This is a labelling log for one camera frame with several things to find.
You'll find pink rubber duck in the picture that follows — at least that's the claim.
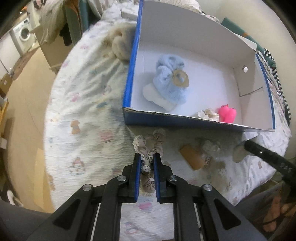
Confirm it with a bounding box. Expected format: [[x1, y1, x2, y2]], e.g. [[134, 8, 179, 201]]
[[218, 105, 237, 123]]

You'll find white sock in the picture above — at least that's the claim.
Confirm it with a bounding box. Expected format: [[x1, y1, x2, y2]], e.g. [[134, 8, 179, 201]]
[[233, 141, 254, 163]]

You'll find patterned white bed blanket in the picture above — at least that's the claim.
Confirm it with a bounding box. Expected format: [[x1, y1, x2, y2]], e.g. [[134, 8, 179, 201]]
[[43, 4, 292, 241]]

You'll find striped knit blanket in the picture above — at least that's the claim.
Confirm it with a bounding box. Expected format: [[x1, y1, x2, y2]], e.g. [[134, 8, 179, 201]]
[[263, 48, 292, 125]]

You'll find light blue fluffy sock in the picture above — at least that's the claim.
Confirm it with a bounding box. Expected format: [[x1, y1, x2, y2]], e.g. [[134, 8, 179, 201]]
[[142, 55, 190, 111]]

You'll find cream white scrunchie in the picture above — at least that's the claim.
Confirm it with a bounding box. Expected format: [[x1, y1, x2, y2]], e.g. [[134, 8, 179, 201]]
[[197, 108, 220, 122]]

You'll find white box with blue edges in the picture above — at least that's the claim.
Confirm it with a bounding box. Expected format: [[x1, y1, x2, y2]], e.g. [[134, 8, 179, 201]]
[[122, 1, 275, 132]]

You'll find beige fluffy plush toy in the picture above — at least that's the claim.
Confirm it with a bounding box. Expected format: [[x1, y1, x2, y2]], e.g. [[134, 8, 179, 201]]
[[108, 22, 136, 61]]

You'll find teal headboard cushion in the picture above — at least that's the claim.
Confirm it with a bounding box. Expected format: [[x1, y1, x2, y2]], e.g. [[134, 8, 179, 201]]
[[221, 18, 276, 67]]

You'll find cardboard box on floor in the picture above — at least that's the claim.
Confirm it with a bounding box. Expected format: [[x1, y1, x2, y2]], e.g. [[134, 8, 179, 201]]
[[0, 74, 13, 98]]

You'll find white washing machine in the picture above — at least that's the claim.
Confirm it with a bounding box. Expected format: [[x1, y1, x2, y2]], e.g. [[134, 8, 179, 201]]
[[10, 17, 36, 57]]

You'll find tan rubber ring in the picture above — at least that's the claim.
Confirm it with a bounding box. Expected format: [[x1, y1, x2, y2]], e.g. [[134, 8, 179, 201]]
[[172, 69, 190, 88]]

